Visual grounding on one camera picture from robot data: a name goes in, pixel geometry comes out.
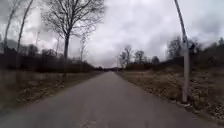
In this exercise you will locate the dry grass verge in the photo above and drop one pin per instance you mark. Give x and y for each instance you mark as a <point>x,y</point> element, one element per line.
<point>36,85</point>

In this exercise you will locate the dark hedge of bushes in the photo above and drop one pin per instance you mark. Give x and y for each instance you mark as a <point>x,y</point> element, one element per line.
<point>40,63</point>

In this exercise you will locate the grey asphalt path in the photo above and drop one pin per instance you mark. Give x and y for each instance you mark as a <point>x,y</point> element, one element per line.
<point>106,103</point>

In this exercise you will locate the row of thin bare trees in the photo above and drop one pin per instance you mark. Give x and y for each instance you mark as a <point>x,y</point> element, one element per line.
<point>20,30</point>

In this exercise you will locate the tall street lamp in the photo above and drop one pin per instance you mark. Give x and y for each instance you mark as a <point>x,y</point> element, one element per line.
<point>186,66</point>

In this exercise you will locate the distant row of trees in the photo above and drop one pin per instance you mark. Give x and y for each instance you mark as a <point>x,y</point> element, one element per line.
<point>175,50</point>

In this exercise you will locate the large bare tree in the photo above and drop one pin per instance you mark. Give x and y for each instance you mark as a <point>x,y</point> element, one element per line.
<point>66,46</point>

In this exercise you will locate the dry grass slope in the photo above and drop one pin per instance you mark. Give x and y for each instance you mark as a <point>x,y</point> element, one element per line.
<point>160,81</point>

